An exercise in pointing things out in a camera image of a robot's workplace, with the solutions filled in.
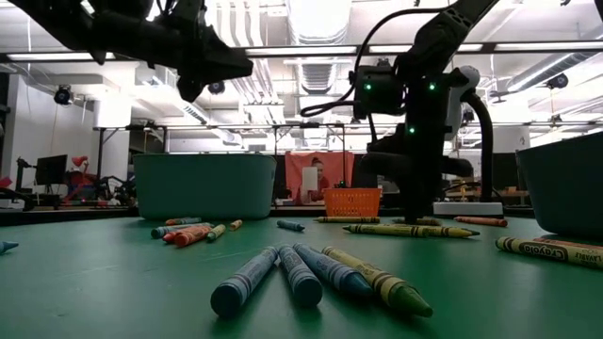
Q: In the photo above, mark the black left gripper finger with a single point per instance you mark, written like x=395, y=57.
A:
x=190, y=89
x=228, y=61

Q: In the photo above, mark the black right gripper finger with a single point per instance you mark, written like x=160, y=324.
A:
x=413, y=198
x=429, y=195

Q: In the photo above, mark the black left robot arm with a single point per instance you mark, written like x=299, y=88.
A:
x=47, y=19

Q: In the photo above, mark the red robot arm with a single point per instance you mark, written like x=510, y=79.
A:
x=5, y=182

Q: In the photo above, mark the black spotlight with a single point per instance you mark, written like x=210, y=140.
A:
x=558, y=81
x=63, y=95
x=217, y=88

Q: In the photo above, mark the orange mesh basket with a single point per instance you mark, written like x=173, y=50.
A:
x=351, y=202

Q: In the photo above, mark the white desk lamp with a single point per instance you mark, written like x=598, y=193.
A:
x=487, y=141

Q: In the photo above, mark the black monitor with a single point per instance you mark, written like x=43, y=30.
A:
x=505, y=169
x=51, y=169

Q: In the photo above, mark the orange red banner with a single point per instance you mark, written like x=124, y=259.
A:
x=339, y=167

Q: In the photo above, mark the person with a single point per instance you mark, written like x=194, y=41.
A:
x=322, y=183

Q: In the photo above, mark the teal plastic bin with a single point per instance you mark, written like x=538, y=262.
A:
x=202, y=188

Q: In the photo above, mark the white sheet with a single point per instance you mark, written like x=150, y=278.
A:
x=309, y=179

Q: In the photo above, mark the red desk lamp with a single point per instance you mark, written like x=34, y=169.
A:
x=80, y=161

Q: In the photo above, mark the grey blue plastic bin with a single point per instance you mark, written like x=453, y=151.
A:
x=565, y=188

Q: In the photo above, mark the green table mat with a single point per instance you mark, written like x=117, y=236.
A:
x=118, y=292

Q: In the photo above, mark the light blue crayon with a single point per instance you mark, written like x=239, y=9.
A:
x=7, y=246

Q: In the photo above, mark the black light bar frame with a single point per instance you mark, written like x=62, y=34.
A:
x=292, y=51

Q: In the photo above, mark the black table frame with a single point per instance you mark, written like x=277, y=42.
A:
x=70, y=216

